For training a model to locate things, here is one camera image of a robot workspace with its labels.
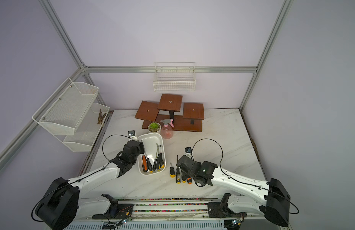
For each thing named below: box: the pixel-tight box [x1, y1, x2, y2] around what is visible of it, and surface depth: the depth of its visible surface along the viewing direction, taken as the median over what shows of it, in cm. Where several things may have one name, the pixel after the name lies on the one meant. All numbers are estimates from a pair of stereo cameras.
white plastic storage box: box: [137, 132, 167, 176], surface depth 92 cm
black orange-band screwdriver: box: [145, 156, 154, 173], surface depth 89 cm
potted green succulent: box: [147, 122, 162, 134], surface depth 100 cm
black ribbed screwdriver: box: [152, 142, 158, 172], surface depth 90 cm
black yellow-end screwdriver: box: [157, 144, 165, 169], surface depth 90 cm
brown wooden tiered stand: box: [134, 93, 205, 133], surface depth 101 cm
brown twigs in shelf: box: [96, 108, 107, 125], surface depth 100 cm
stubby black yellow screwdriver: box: [169, 161, 177, 178], surface depth 88 cm
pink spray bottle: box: [160, 118, 175, 140], surface depth 98 cm
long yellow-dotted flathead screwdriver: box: [176, 154, 181, 184], surface depth 86 cm
